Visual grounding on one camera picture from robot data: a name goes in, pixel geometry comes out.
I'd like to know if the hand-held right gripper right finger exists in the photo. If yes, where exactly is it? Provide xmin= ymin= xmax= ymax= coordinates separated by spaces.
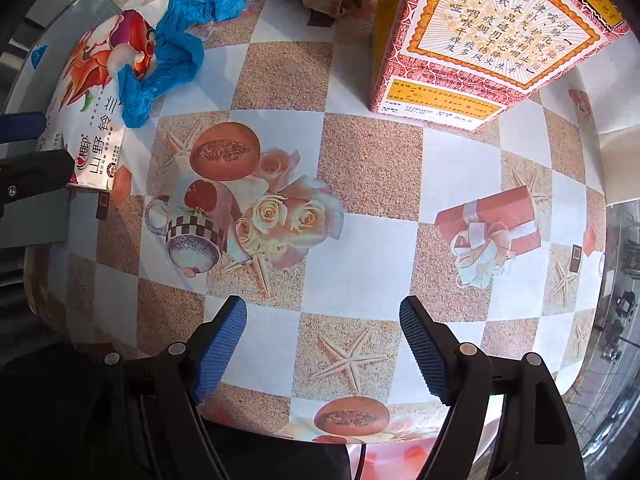
xmin=399 ymin=295 xmax=586 ymax=480

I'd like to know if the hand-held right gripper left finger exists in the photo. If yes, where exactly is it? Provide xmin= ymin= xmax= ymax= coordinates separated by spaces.
xmin=101 ymin=296 xmax=248 ymax=480

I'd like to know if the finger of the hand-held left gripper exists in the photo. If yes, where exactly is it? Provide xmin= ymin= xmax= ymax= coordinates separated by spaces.
xmin=0 ymin=148 xmax=76 ymax=207
xmin=0 ymin=111 xmax=47 ymax=137

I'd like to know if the white storage box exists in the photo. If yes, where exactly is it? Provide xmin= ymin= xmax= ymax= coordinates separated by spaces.
xmin=2 ymin=0 xmax=124 ymax=111

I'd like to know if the snack bag with cartoon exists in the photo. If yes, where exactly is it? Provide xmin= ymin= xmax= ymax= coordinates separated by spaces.
xmin=37 ymin=9 xmax=157 ymax=194

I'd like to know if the blue plastic bag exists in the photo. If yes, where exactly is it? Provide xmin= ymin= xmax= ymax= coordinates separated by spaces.
xmin=119 ymin=0 xmax=250 ymax=130

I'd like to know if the checkered printed tablecloth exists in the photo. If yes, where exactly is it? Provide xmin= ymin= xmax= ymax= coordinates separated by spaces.
xmin=25 ymin=0 xmax=609 ymax=461

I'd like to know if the red patterned cardboard box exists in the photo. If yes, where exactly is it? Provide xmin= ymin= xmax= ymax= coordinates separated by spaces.
xmin=370 ymin=0 xmax=632 ymax=134

